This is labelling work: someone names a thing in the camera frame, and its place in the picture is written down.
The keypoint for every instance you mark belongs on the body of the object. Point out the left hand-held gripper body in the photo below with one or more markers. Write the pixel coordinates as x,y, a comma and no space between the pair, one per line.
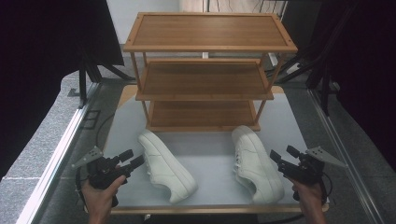
101,172

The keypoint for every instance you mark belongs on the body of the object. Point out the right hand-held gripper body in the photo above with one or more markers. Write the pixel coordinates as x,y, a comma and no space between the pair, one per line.
306,171

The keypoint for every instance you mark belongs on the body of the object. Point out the white sneaker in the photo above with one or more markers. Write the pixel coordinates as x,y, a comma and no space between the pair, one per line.
255,161
165,168

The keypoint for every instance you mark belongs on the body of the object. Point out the three-tier wooden shoe rack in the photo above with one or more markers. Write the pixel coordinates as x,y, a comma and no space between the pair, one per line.
208,31

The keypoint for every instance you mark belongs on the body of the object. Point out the person's right hand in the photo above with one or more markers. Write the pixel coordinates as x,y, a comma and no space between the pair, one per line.
306,196

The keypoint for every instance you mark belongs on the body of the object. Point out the person's left hand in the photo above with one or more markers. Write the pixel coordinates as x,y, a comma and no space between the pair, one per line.
99,199

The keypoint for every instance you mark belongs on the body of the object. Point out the black metal stand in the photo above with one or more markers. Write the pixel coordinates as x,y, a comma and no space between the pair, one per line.
82,84
325,90

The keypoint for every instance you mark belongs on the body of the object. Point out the black curtain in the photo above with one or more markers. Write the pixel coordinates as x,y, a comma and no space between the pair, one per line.
364,62
37,62

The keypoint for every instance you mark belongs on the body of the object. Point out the aluminium rail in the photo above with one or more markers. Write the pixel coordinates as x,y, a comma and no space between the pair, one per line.
345,155
59,149

